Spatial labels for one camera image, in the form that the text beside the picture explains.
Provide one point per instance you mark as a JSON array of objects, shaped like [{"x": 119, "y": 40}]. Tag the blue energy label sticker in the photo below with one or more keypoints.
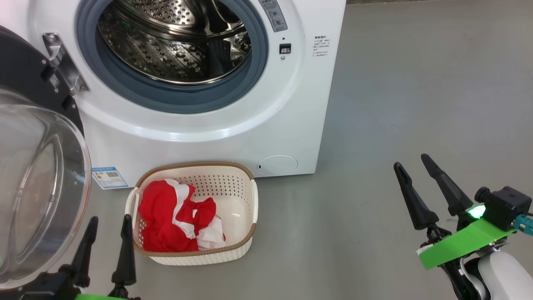
[{"x": 109, "y": 178}]

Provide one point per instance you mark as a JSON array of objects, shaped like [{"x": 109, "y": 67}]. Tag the cream plastic laundry basket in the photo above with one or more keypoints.
[{"x": 239, "y": 216}]

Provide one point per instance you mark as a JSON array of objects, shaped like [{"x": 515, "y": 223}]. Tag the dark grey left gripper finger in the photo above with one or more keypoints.
[
  {"x": 125, "y": 258},
  {"x": 85, "y": 254}
]

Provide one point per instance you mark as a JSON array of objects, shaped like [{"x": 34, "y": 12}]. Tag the white front-load washing machine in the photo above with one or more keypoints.
[{"x": 291, "y": 104}]

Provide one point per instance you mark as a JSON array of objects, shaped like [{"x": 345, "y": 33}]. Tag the red and white garment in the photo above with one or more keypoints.
[{"x": 160, "y": 216}]

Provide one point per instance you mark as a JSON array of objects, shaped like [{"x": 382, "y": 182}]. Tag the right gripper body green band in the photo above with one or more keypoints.
[{"x": 462, "y": 246}]

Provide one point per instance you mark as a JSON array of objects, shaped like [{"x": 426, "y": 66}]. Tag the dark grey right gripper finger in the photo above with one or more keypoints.
[
  {"x": 452, "y": 191},
  {"x": 416, "y": 204}
]

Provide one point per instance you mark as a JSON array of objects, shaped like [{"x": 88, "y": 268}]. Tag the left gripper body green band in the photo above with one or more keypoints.
[{"x": 100, "y": 298}]

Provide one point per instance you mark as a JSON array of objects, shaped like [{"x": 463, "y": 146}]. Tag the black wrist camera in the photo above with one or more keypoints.
[
  {"x": 50, "y": 289},
  {"x": 506, "y": 206}
]

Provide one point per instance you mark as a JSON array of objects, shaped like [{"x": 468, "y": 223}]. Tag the steel perforated washer drum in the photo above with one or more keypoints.
[{"x": 166, "y": 54}]

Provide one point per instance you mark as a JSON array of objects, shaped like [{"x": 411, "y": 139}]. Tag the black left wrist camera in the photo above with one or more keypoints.
[{"x": 50, "y": 289}]

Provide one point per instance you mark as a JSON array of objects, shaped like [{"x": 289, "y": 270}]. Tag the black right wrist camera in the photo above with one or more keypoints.
[{"x": 506, "y": 206}]

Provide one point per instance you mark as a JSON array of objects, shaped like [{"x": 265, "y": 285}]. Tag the washing machine door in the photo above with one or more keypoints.
[{"x": 37, "y": 187}]

